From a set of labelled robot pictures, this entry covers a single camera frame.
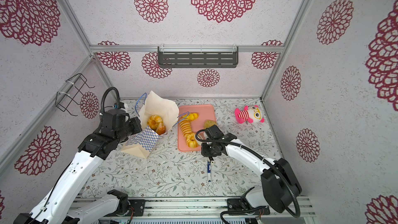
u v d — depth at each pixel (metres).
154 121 0.95
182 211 0.73
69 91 0.76
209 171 0.85
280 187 0.42
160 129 0.86
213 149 0.63
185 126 1.00
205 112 1.13
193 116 1.07
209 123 1.03
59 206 0.38
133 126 0.64
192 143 0.90
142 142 0.81
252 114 1.03
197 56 0.96
